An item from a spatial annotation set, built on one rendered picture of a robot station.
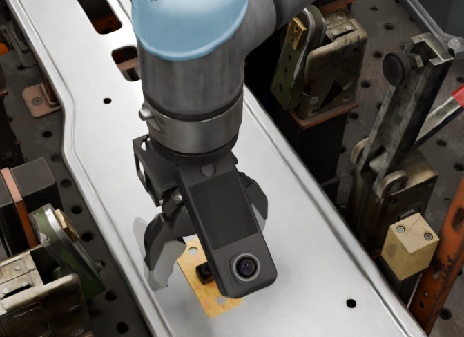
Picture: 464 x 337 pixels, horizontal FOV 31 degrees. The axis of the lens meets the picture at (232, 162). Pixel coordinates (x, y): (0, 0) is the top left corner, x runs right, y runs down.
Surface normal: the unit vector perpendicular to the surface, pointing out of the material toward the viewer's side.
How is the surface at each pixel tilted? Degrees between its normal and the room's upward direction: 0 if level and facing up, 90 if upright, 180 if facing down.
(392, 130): 81
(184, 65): 90
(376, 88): 0
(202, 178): 30
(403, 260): 90
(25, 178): 0
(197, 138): 90
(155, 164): 0
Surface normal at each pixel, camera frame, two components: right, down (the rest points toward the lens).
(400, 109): -0.87, 0.27
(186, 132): -0.06, 0.80
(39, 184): 0.02, -0.59
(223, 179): 0.22, -0.14
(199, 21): 0.18, 0.77
